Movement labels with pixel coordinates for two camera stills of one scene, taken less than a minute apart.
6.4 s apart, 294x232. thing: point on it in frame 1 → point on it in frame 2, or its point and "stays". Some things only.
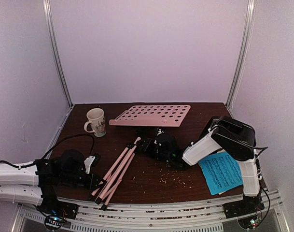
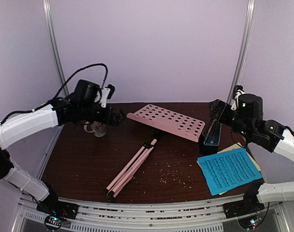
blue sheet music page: x=221 y=172 stays
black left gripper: x=91 y=184 → x=115 y=121
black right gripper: x=148 y=144 → x=218 y=112
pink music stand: x=163 y=115 → x=164 y=120
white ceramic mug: x=96 y=123 stays
